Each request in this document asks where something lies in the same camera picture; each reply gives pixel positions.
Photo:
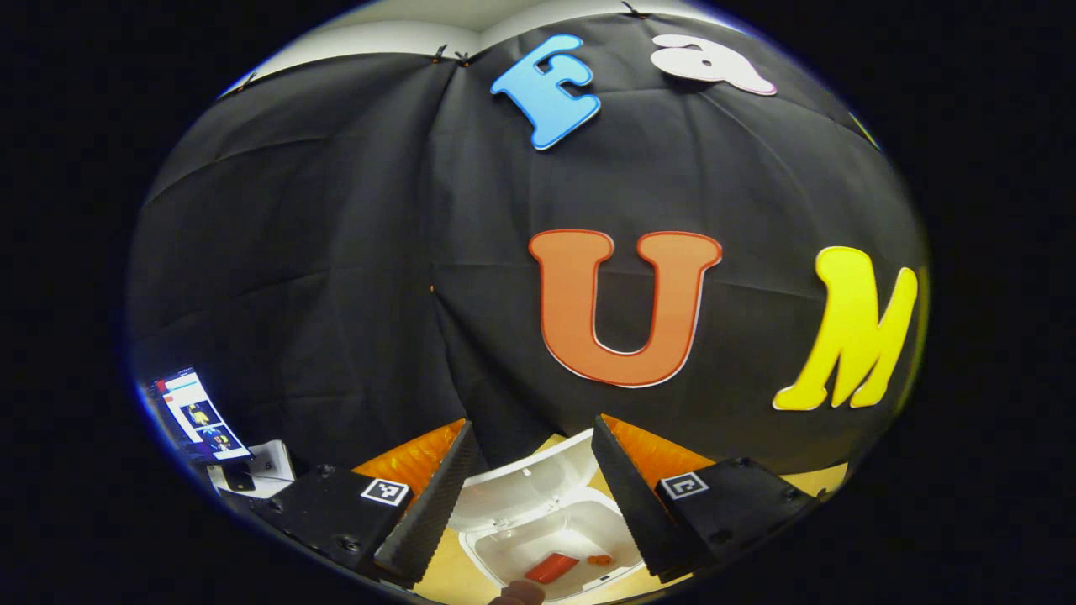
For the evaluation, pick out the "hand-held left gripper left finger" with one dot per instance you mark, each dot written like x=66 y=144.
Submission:
x=429 y=512

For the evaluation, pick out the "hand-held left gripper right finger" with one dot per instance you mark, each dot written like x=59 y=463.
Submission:
x=630 y=504

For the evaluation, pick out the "computer monitor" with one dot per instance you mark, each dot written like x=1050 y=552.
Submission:
x=197 y=416

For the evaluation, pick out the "white desktop garbage bin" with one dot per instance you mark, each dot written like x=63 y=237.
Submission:
x=521 y=487

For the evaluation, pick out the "red pop can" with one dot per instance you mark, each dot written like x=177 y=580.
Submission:
x=551 y=568

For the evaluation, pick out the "wooden desktop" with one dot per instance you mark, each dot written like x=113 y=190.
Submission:
x=820 y=481

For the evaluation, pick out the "white side desk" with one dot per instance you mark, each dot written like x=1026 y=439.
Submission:
x=273 y=483

